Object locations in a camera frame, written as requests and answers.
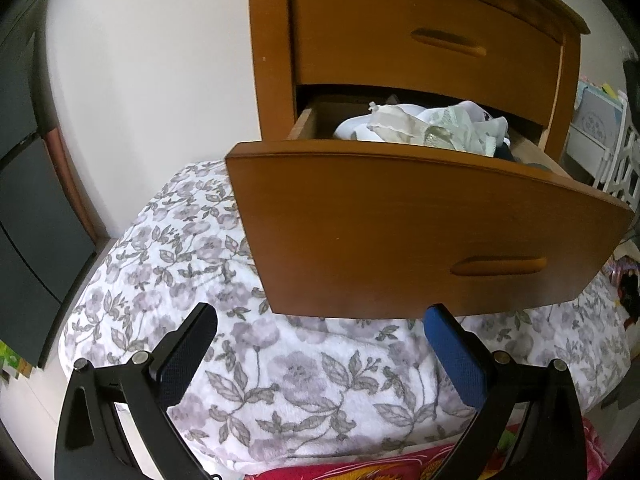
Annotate green printed packets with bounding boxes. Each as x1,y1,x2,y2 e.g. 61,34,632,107
0,339,33,386

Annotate dark navy garment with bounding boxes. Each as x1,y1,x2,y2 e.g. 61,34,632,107
492,141,551,168

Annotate red floral blanket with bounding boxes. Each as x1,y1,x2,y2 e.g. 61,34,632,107
265,417,616,480

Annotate white lattice cabinet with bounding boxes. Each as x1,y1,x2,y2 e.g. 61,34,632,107
595,90,640,196

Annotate grey floral fleece blanket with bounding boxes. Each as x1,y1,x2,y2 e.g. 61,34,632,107
59,160,632,463

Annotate wooden nightstand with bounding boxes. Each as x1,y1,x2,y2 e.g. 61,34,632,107
247,0,591,171

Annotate colourful toy pile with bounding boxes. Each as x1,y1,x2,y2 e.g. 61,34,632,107
602,255,640,313

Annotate dark grey wardrobe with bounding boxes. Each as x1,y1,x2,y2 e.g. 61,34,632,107
0,0,98,368

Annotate closed wooden nightstand drawer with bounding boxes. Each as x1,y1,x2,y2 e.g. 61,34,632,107
289,0,566,126

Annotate pale green patterned garment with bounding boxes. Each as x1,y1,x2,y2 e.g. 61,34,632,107
424,105,511,157

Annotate cream cloth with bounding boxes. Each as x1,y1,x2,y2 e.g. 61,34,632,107
369,101,428,142

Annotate colourful items on box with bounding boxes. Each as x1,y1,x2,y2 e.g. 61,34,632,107
580,77,621,100

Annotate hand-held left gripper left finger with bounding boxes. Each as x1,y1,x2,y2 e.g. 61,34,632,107
54,302,218,480

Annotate wooden nightstand drawer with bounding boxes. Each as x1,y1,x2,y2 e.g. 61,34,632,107
225,97,635,320
289,0,566,126

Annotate white garment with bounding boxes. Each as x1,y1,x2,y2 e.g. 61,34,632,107
334,102,436,143

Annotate reddish brown wooden trim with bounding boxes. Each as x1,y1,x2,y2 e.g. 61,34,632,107
42,127,108,243

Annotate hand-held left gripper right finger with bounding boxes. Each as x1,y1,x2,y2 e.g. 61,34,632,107
423,303,587,480

